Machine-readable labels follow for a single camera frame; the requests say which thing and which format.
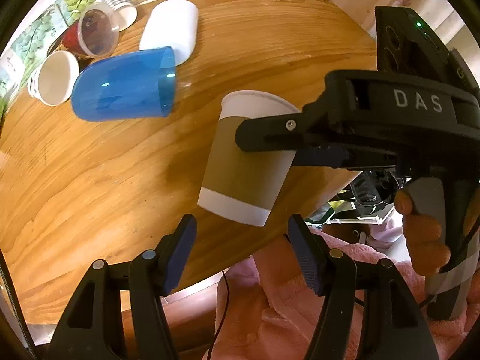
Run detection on brown sleeved paper cup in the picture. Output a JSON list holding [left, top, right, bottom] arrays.
[[198, 90, 299, 227]]

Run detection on blue plastic cup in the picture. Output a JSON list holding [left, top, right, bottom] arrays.
[[71, 46, 176, 122]]

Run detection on white plastic cup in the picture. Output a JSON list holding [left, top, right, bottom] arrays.
[[139, 0, 199, 66]]

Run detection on clear plastic cup red contents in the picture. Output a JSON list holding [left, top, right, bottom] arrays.
[[61, 2, 120, 58]]

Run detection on white patterned paper cup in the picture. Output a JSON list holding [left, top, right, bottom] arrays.
[[27, 50, 80, 107]]

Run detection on person's hand on grip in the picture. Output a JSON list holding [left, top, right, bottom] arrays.
[[394, 190, 451, 276]]

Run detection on pink blanket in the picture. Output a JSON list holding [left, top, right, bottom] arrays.
[[211, 230, 479, 359]]

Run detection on grape pattern cloth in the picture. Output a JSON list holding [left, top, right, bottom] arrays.
[[1, 0, 97, 106]]

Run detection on black cable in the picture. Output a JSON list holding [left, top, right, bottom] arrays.
[[206, 269, 230, 360]]

